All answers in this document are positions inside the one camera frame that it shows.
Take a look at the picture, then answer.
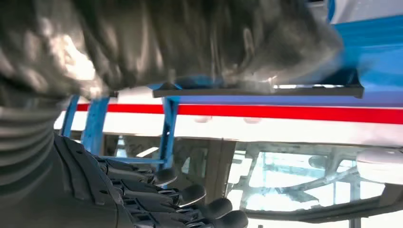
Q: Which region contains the blue metal shelf rack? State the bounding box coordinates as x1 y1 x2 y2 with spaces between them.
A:
59 14 403 172

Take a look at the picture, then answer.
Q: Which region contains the white car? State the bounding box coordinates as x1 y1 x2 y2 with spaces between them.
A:
53 86 403 228

